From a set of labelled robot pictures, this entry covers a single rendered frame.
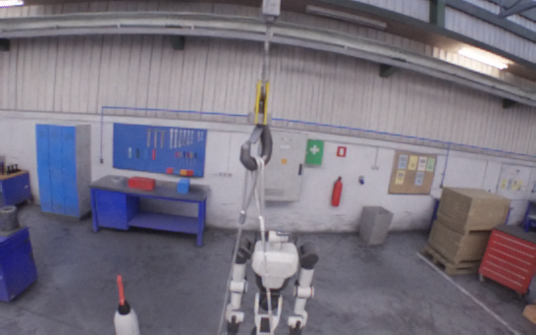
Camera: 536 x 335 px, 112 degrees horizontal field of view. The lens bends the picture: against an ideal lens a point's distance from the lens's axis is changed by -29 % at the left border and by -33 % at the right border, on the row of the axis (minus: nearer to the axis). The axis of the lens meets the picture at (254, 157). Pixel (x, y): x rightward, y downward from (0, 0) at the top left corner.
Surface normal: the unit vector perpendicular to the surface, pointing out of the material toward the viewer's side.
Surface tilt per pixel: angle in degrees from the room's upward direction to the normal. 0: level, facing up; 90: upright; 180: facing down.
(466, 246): 90
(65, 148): 90
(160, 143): 90
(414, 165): 90
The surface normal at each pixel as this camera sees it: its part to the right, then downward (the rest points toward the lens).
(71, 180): 0.07, 0.16
